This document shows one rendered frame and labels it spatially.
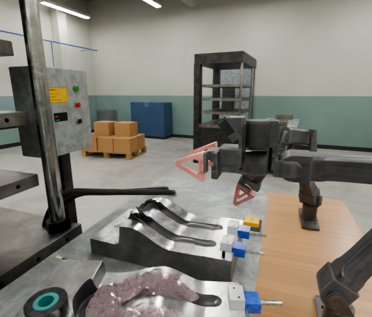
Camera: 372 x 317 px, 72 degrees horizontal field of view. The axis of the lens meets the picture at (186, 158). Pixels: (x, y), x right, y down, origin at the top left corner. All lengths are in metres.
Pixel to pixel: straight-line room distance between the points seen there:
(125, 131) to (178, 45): 3.53
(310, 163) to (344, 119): 6.78
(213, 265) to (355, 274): 0.36
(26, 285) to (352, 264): 0.88
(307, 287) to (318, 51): 6.72
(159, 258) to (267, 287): 0.34
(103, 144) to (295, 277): 5.21
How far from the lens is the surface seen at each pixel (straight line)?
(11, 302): 0.94
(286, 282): 0.92
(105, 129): 5.95
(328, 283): 0.71
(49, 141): 1.14
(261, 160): 0.58
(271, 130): 0.58
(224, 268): 0.82
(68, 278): 0.76
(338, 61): 7.34
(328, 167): 0.59
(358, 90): 7.36
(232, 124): 0.58
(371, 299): 0.97
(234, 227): 0.92
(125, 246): 0.93
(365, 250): 0.68
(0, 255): 1.21
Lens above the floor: 1.36
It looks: 14 degrees down
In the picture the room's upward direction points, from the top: straight up
